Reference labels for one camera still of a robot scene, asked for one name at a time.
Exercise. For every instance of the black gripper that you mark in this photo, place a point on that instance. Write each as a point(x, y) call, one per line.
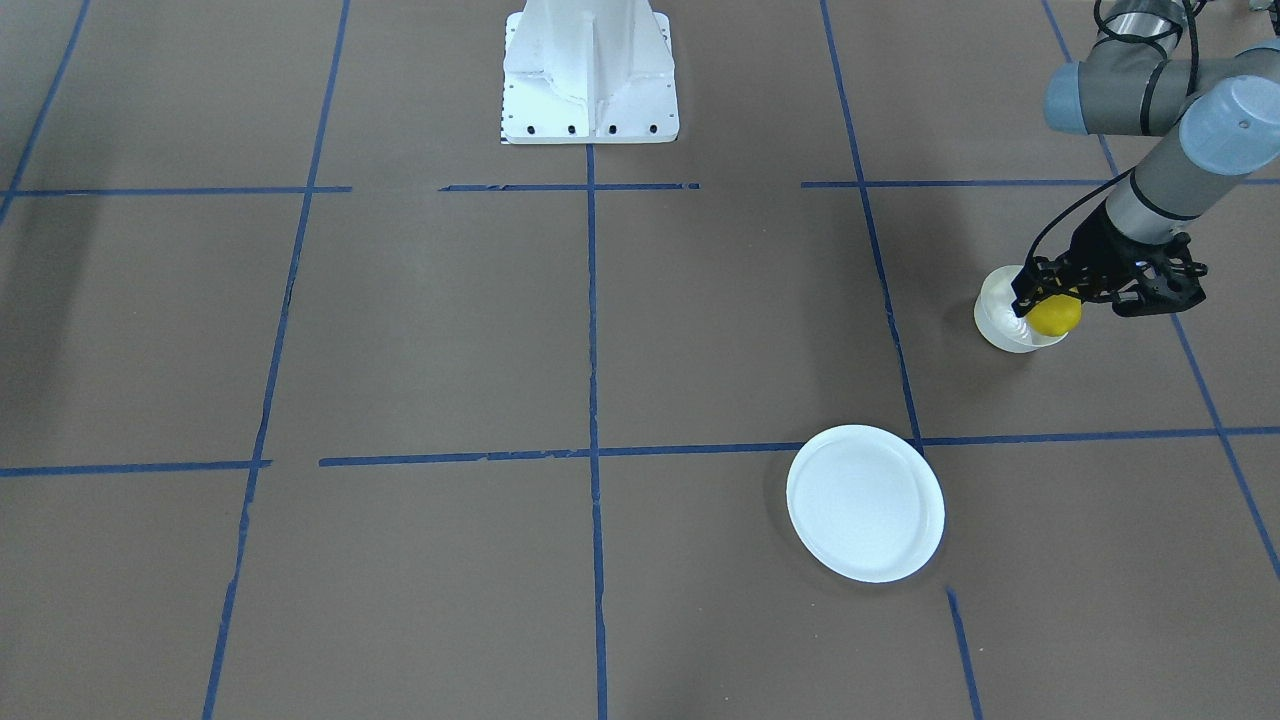
point(1097, 243)

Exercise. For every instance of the yellow lemon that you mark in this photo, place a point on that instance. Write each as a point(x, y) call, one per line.
point(1055, 316)

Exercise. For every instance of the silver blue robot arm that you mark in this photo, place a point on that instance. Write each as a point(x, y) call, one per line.
point(1215, 123)

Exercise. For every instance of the white round bowl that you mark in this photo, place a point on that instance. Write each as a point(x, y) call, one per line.
point(997, 322)

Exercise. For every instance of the white round plate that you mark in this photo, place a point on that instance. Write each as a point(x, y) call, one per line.
point(865, 504)

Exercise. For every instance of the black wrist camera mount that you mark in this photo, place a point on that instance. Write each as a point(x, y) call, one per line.
point(1157, 278)

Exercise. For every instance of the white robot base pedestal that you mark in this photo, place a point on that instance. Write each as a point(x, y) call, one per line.
point(588, 72)

